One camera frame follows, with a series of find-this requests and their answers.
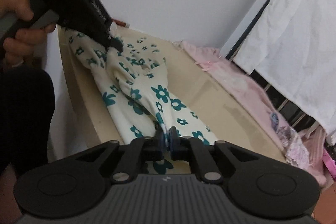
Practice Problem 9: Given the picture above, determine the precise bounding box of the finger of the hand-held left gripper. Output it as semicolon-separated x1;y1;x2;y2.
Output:
105;34;124;52

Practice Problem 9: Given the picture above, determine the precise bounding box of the white hanging towel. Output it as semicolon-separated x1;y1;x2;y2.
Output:
234;0;336;146

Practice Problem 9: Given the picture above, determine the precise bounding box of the pink ribbed knit cloth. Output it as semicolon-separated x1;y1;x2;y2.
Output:
302;126;336;188

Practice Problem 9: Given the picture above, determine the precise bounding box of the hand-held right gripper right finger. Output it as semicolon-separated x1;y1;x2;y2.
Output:
169;126;265;185

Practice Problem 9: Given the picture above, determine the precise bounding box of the person's dark clothing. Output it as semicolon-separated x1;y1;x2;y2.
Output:
0;69;56;177

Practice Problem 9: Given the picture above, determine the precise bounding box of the pink fluffy blanket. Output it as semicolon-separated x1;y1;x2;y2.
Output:
173;40;328;188

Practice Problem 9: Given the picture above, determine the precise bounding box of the person's left hand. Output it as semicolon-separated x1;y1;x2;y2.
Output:
0;0;56;67

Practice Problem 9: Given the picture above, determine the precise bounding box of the cream teal floral garment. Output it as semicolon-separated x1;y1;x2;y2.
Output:
64;27;218;169

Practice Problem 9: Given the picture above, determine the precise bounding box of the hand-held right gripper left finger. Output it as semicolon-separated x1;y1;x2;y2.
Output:
71;132;168;184

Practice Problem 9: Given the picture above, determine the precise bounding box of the white ruffled floral garment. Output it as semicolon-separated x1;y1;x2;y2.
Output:
270;111;311;169

